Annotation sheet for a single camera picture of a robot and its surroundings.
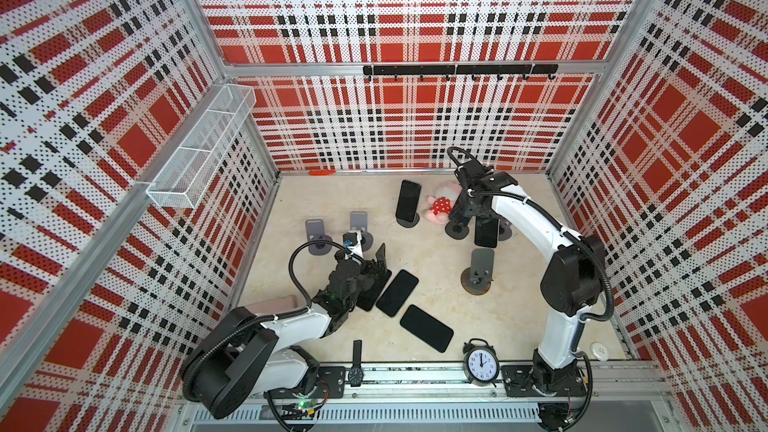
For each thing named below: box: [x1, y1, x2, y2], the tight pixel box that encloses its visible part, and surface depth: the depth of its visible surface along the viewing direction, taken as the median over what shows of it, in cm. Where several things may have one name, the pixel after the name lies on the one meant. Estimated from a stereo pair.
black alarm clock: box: [462, 338, 500, 387], surface depth 76 cm
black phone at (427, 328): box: [400, 304, 454, 353], surface depth 85 cm
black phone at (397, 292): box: [376, 269, 419, 317], surface depth 90 cm
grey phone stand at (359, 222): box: [350, 210, 374, 252], surface depth 98 cm
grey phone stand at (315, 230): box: [305, 218, 333, 256], surface depth 97 cm
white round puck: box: [590, 342, 609, 361], surface depth 80 cm
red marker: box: [308, 169, 337, 176], surface depth 129 cm
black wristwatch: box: [348, 340, 365, 387], surface depth 78 cm
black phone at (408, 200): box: [395, 180, 422, 222], surface depth 100 cm
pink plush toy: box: [424, 181, 460, 225], surface depth 105 cm
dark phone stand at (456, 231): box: [444, 221, 470, 240], surface depth 106 cm
